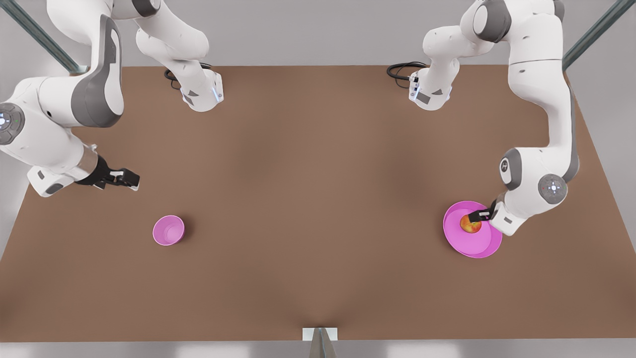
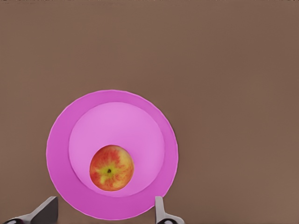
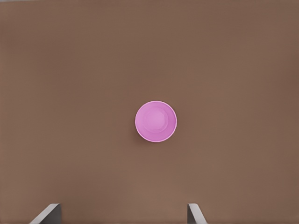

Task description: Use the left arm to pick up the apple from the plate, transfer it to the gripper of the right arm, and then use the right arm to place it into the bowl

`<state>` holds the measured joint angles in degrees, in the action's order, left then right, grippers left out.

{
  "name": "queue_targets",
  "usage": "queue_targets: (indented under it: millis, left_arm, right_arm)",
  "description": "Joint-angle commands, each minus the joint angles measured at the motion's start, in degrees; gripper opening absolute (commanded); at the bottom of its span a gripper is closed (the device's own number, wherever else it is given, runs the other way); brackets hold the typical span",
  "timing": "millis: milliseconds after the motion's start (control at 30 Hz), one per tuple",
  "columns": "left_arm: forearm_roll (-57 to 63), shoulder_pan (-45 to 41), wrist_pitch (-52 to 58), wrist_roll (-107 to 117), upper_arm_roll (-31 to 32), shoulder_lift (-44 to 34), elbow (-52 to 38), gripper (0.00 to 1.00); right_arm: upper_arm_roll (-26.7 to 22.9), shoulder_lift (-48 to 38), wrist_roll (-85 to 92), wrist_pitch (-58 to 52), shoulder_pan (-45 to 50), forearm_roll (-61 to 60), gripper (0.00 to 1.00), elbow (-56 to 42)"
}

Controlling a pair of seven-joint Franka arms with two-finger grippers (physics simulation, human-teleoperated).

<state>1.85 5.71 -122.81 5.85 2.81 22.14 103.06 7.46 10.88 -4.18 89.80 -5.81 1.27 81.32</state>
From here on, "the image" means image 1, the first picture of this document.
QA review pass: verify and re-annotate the red yellow apple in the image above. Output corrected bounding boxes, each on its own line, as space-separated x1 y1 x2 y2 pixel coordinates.
460 214 482 235

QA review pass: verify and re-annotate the pink plate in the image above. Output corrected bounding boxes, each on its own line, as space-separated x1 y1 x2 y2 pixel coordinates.
443 200 503 259

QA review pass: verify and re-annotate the pink bowl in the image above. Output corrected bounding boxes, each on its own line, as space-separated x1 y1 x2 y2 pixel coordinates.
152 215 185 247

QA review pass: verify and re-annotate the black cable loop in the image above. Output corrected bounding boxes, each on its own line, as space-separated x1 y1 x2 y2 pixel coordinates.
164 63 213 90
387 61 429 90

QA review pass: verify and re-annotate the silver frame post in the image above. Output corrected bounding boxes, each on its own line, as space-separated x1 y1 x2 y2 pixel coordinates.
0 0 89 75
562 0 636 71
302 327 338 358

